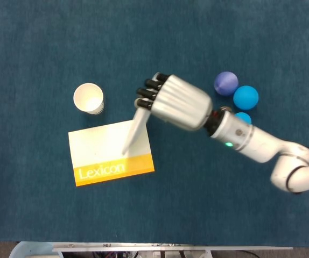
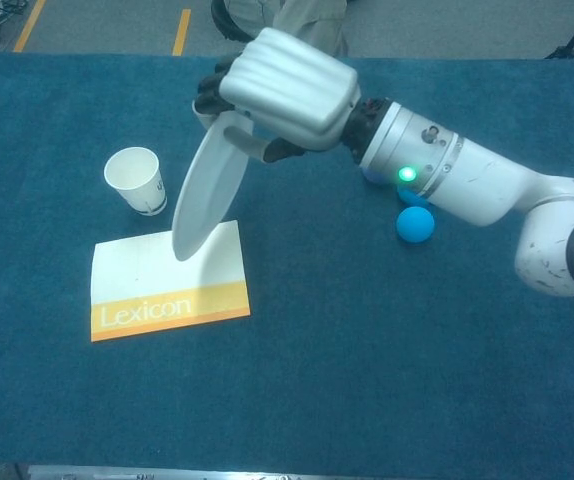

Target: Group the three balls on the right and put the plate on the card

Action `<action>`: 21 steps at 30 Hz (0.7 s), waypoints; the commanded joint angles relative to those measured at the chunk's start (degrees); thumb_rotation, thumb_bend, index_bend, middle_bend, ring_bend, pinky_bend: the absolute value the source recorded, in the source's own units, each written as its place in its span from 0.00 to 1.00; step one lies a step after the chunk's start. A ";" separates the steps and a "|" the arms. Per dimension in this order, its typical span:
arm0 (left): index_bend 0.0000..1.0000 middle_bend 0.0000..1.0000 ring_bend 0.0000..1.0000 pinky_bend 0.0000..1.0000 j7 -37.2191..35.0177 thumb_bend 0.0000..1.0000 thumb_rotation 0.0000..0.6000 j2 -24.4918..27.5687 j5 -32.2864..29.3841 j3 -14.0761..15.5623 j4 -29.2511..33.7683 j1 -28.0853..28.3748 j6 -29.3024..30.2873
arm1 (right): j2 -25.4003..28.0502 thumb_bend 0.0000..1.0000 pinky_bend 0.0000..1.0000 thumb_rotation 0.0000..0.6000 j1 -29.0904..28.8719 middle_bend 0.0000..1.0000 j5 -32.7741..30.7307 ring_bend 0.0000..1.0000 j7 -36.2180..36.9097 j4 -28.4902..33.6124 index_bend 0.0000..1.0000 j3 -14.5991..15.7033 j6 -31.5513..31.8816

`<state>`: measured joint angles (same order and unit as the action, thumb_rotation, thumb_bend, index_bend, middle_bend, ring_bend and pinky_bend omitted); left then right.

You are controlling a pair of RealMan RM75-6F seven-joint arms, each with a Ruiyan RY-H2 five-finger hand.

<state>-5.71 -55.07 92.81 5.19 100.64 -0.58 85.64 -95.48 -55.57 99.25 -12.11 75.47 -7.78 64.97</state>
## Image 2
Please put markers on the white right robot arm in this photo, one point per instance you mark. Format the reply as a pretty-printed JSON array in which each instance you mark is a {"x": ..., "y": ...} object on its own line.
[{"x": 467, "y": 170}]

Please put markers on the small cyan ball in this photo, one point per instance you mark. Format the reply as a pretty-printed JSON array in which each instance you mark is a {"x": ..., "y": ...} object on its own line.
[{"x": 415, "y": 225}]

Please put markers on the white paper plate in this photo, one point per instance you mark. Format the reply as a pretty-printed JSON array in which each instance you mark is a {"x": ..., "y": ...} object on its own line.
[{"x": 207, "y": 190}]

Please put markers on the teal carpet table cover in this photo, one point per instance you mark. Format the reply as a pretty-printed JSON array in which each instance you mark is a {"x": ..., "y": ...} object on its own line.
[{"x": 367, "y": 375}]

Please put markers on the large cyan ball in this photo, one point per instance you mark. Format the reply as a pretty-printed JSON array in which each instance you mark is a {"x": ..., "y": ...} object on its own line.
[{"x": 409, "y": 196}]

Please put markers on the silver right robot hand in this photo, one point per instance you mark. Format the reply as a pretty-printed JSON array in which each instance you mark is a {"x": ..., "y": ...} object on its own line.
[{"x": 292, "y": 90}]

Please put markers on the black stool chrome base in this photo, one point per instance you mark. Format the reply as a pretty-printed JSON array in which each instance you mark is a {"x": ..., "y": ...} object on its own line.
[{"x": 222, "y": 22}]

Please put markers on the yellow floor tape strip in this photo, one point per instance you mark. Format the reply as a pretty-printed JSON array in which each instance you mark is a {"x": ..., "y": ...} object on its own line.
[{"x": 29, "y": 25}]

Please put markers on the white orange Lexicon book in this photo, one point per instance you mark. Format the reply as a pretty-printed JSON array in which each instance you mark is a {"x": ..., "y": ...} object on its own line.
[{"x": 157, "y": 280}]

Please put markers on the white paper cup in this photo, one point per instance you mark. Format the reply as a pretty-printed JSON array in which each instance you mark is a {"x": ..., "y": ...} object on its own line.
[{"x": 132, "y": 170}]

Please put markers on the seated person khaki trousers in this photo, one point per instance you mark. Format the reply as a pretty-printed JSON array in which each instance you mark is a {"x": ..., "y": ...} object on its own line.
[{"x": 317, "y": 20}]

